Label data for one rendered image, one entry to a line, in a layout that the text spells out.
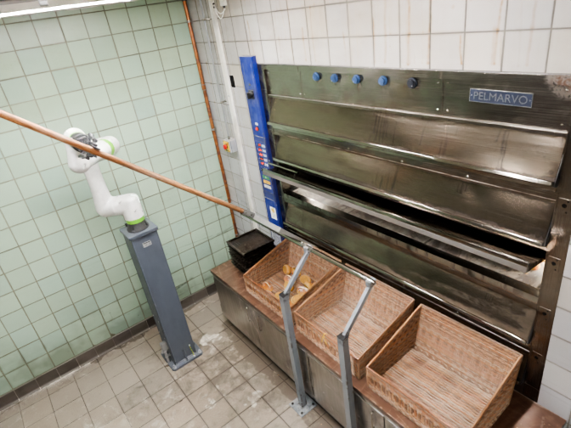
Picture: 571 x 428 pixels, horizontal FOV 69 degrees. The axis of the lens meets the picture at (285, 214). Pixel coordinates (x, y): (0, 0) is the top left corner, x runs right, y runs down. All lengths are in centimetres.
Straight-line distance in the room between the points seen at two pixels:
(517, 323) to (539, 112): 97
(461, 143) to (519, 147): 24
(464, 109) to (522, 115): 23
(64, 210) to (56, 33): 120
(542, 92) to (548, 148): 20
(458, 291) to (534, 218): 61
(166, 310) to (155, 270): 35
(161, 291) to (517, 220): 234
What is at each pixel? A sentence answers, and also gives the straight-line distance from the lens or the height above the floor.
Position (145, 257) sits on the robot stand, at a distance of 305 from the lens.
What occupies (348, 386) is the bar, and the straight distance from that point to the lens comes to 239.
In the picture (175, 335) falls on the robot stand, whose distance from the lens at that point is 346.
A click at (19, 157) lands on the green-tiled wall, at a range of 333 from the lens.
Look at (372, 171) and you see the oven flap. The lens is 235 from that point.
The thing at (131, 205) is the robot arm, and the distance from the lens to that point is 292.
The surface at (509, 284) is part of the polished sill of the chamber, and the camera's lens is 215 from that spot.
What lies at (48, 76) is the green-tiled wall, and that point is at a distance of 330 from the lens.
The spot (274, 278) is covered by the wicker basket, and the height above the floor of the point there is 59.
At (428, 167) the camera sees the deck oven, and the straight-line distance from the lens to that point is 210.
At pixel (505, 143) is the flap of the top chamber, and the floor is 183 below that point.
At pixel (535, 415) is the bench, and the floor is 58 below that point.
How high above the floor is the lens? 245
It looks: 27 degrees down
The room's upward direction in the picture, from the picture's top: 9 degrees counter-clockwise
